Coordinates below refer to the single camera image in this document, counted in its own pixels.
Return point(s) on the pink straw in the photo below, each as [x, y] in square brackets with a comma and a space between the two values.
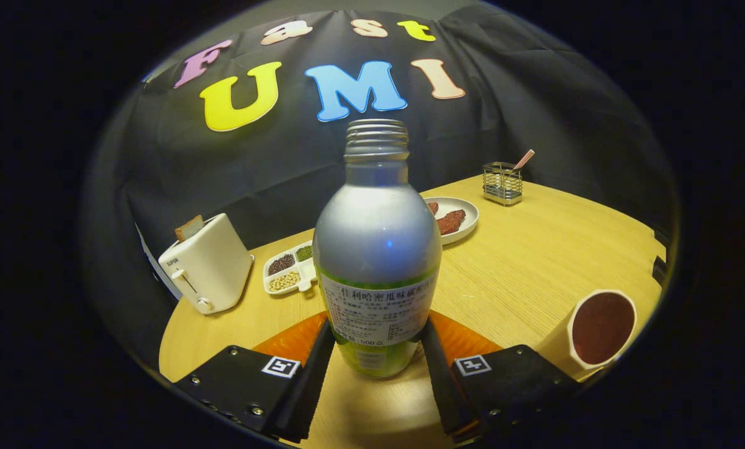
[523, 159]

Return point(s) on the silver bottle with green label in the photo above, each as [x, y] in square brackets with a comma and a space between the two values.
[375, 237]

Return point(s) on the white oval plate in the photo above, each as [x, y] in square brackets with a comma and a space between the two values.
[469, 215]

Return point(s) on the wooden table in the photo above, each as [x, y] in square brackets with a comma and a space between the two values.
[522, 262]

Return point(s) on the white toaster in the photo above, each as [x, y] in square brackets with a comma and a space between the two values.
[213, 268]

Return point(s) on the white divided dish with beans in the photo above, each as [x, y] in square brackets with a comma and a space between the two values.
[284, 280]

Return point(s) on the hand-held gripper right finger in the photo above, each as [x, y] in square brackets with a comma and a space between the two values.
[441, 386]

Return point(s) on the brown sausage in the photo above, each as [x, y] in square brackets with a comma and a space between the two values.
[451, 222]
[433, 207]

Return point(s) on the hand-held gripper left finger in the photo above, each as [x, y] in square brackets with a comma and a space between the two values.
[304, 386]

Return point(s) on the toast slice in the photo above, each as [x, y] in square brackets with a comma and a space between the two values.
[189, 228]

